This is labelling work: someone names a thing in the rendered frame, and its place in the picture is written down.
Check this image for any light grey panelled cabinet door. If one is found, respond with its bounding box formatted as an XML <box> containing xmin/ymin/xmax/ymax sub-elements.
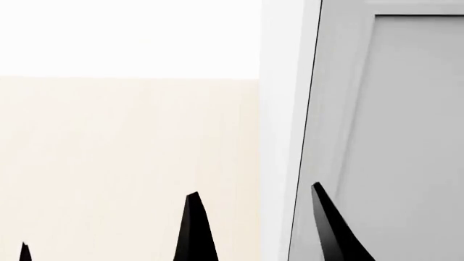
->
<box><xmin>288</xmin><ymin>0</ymin><xmax>464</xmax><ymax>261</ymax></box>

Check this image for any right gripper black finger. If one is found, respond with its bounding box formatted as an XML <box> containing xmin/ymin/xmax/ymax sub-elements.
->
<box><xmin>173</xmin><ymin>191</ymin><xmax>220</xmax><ymax>261</ymax></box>
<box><xmin>310</xmin><ymin>181</ymin><xmax>377</xmax><ymax>261</ymax></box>

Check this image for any white cabinet side panel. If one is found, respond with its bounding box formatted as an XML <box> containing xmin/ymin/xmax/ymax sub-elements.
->
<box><xmin>259</xmin><ymin>0</ymin><xmax>323</xmax><ymax>261</ymax></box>

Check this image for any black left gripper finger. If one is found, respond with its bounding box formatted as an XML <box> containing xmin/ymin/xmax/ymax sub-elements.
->
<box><xmin>18</xmin><ymin>241</ymin><xmax>33</xmax><ymax>261</ymax></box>

